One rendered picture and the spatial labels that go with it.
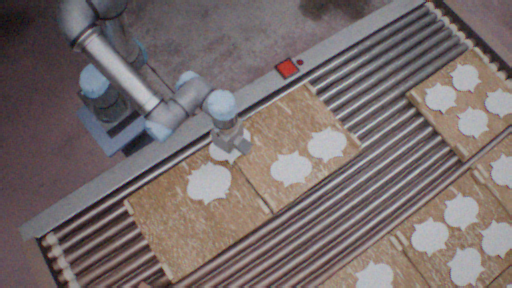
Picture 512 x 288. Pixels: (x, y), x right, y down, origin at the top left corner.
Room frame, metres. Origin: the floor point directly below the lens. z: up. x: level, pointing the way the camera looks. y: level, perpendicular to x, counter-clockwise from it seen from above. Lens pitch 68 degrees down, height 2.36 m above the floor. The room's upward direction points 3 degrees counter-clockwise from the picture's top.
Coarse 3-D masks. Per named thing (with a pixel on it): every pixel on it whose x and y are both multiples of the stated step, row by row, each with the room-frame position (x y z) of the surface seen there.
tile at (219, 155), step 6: (246, 132) 0.56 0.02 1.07; (246, 138) 0.54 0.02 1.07; (210, 144) 0.53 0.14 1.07; (210, 150) 0.51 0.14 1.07; (216, 150) 0.50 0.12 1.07; (222, 150) 0.50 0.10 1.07; (234, 150) 0.50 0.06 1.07; (216, 156) 0.48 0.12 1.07; (222, 156) 0.48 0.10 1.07; (228, 156) 0.48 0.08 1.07; (234, 156) 0.48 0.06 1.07
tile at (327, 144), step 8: (328, 128) 0.62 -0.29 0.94; (312, 136) 0.59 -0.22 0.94; (320, 136) 0.59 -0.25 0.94; (328, 136) 0.58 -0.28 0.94; (336, 136) 0.58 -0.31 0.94; (344, 136) 0.58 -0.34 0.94; (312, 144) 0.56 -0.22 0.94; (320, 144) 0.56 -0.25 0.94; (328, 144) 0.55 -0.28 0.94; (336, 144) 0.55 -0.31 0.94; (344, 144) 0.55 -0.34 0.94; (312, 152) 0.53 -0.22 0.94; (320, 152) 0.52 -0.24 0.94; (328, 152) 0.52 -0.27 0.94; (336, 152) 0.52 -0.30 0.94
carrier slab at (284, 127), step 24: (288, 96) 0.76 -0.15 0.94; (312, 96) 0.76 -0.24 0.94; (264, 120) 0.67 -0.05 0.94; (288, 120) 0.66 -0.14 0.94; (312, 120) 0.66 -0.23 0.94; (336, 120) 0.65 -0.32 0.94; (264, 144) 0.57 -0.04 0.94; (288, 144) 0.57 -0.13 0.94; (240, 168) 0.48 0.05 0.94; (264, 168) 0.48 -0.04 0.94; (312, 168) 0.47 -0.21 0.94; (336, 168) 0.46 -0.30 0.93; (264, 192) 0.39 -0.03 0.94; (288, 192) 0.38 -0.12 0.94
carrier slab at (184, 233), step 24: (192, 168) 0.49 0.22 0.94; (144, 192) 0.41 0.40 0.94; (168, 192) 0.41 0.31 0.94; (240, 192) 0.39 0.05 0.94; (144, 216) 0.32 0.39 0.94; (168, 216) 0.32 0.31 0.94; (192, 216) 0.32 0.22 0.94; (216, 216) 0.31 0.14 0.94; (240, 216) 0.31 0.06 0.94; (264, 216) 0.30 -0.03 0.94; (168, 240) 0.24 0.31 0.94; (192, 240) 0.23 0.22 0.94; (216, 240) 0.23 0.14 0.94; (168, 264) 0.15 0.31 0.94; (192, 264) 0.15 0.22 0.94
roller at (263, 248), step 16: (432, 128) 0.61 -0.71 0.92; (416, 144) 0.55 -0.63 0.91; (384, 160) 0.49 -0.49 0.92; (368, 176) 0.43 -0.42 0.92; (336, 192) 0.38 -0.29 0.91; (352, 192) 0.38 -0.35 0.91; (320, 208) 0.32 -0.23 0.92; (288, 224) 0.28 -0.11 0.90; (304, 224) 0.27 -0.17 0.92; (272, 240) 0.22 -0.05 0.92; (256, 256) 0.17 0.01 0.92; (224, 272) 0.12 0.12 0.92
